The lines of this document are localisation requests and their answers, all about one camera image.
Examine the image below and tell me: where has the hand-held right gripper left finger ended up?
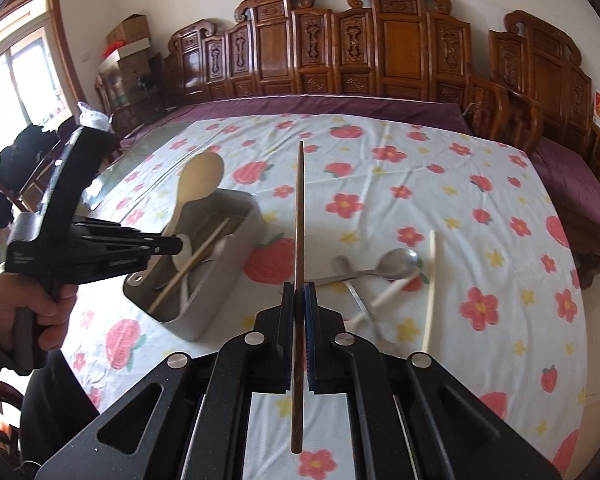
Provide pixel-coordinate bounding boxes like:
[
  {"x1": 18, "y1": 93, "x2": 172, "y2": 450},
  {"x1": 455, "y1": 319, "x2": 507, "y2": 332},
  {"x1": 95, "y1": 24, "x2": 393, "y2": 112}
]
[{"x1": 35, "y1": 282, "x2": 297, "y2": 480}]

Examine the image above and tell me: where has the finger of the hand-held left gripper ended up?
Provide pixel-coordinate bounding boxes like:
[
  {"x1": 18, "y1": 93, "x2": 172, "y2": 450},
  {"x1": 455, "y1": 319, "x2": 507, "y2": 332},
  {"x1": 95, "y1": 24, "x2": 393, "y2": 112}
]
[
  {"x1": 87, "y1": 221, "x2": 182, "y2": 256},
  {"x1": 87, "y1": 252, "x2": 156, "y2": 277}
]

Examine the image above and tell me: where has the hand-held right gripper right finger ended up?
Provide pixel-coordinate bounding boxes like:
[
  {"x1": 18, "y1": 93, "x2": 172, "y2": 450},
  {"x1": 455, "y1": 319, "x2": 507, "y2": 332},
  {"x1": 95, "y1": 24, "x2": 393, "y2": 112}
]
[{"x1": 305, "y1": 282, "x2": 563, "y2": 480}]

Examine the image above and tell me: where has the dark brown wooden chopstick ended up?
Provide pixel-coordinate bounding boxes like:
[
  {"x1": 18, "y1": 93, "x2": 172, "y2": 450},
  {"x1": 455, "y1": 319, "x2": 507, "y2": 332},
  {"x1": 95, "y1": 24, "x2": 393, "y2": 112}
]
[{"x1": 290, "y1": 141, "x2": 306, "y2": 455}]

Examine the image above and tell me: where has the large wooden spoon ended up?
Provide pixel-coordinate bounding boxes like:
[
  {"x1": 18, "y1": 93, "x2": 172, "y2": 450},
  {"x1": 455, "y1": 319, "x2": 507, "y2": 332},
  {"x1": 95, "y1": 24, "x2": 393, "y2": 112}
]
[{"x1": 160, "y1": 151, "x2": 226, "y2": 241}]

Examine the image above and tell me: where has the rectangular metal tray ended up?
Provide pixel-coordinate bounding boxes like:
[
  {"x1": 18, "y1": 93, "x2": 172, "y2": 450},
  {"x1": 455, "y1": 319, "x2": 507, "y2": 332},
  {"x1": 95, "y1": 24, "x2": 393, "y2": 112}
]
[{"x1": 122, "y1": 187, "x2": 263, "y2": 343}]

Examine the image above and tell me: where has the person's left hand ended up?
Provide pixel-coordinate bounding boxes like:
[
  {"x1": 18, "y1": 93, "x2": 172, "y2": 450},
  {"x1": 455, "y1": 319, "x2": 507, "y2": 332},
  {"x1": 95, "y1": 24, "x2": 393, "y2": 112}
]
[{"x1": 0, "y1": 272, "x2": 78, "y2": 361}]

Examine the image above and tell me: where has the metal fork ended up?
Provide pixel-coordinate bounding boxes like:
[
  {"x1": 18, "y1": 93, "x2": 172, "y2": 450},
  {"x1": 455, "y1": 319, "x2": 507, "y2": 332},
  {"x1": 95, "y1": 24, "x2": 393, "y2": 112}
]
[{"x1": 341, "y1": 280, "x2": 402, "y2": 357}]

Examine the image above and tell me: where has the wooden dining chair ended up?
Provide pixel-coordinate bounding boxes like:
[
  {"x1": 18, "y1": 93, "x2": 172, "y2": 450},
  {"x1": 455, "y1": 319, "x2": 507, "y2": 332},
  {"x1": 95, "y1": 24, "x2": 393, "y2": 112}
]
[{"x1": 0, "y1": 130, "x2": 121, "y2": 211}]

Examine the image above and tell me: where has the black cloth pile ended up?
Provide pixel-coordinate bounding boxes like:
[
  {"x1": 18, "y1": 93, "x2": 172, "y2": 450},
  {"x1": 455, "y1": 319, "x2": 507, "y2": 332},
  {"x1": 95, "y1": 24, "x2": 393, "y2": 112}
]
[{"x1": 0, "y1": 122, "x2": 63, "y2": 186}]

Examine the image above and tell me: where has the large metal spoon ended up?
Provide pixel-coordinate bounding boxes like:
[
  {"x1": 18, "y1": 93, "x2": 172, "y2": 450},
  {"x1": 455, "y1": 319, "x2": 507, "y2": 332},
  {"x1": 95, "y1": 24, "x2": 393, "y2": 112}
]
[{"x1": 307, "y1": 248, "x2": 419, "y2": 287}]

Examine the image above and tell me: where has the crumpled plastic bag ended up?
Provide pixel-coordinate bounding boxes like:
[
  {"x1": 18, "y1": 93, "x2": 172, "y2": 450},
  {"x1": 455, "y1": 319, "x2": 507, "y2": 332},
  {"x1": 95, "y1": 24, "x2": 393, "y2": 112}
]
[{"x1": 76, "y1": 101, "x2": 113, "y2": 133}]

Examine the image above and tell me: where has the carved wooden armchair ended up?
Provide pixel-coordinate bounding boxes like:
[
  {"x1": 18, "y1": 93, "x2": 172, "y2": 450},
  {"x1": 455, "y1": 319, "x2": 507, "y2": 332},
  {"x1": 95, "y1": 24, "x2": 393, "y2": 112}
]
[
  {"x1": 472, "y1": 10, "x2": 600, "y2": 291},
  {"x1": 95, "y1": 67, "x2": 166, "y2": 136}
]

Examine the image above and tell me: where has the floral strawberry tablecloth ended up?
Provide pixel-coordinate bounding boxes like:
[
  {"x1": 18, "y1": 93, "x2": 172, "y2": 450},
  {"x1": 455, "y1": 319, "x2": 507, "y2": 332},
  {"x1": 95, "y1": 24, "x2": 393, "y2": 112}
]
[{"x1": 62, "y1": 112, "x2": 588, "y2": 480}]

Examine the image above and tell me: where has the person's dark clothing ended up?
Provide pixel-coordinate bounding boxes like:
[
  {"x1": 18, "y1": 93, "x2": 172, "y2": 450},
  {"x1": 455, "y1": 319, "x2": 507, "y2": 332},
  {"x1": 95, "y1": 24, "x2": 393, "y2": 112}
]
[{"x1": 20, "y1": 350, "x2": 103, "y2": 461}]

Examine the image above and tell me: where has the stack of cardboard boxes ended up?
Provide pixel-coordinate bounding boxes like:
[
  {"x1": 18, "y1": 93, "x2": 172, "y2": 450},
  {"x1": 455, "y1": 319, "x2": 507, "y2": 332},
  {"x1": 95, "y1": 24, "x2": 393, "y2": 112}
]
[{"x1": 115, "y1": 52, "x2": 163, "y2": 101}]

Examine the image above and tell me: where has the white box with red flowers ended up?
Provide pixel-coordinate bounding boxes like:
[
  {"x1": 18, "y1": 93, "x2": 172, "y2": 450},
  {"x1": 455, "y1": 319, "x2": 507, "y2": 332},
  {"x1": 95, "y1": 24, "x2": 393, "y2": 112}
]
[{"x1": 100, "y1": 40, "x2": 153, "y2": 68}]

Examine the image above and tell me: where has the wooden framed glass door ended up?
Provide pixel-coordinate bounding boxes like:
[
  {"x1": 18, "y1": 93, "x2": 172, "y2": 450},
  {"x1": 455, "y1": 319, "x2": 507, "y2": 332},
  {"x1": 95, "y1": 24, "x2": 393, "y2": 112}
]
[{"x1": 0, "y1": 0, "x2": 88, "y2": 161}]

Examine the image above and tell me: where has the dark red wooden chair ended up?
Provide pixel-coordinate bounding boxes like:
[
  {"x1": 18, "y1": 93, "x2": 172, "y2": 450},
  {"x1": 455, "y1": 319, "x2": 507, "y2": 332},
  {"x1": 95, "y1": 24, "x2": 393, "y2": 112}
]
[{"x1": 0, "y1": 377, "x2": 28, "y2": 480}]

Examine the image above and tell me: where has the brown cardboard box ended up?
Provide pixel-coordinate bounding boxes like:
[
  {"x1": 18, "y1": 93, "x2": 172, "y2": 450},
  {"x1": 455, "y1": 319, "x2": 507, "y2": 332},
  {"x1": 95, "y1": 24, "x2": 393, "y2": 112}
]
[{"x1": 105, "y1": 14, "x2": 151, "y2": 48}]

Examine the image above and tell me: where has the long purple sofa cushion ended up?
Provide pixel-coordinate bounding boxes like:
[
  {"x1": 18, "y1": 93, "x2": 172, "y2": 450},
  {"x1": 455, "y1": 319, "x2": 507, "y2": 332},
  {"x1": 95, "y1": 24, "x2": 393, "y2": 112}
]
[{"x1": 120, "y1": 94, "x2": 476, "y2": 148}]

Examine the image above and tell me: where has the carved wooden sofa bench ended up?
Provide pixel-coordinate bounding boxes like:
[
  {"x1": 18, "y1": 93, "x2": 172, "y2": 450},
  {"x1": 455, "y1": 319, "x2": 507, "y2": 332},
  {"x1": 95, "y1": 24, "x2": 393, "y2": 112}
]
[{"x1": 162, "y1": 0, "x2": 511, "y2": 136}]

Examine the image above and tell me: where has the purple armchair cushion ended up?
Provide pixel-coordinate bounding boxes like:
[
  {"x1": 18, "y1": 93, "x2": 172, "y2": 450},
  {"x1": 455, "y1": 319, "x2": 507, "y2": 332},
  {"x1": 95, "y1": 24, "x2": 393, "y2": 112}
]
[{"x1": 530, "y1": 137, "x2": 600, "y2": 233}]

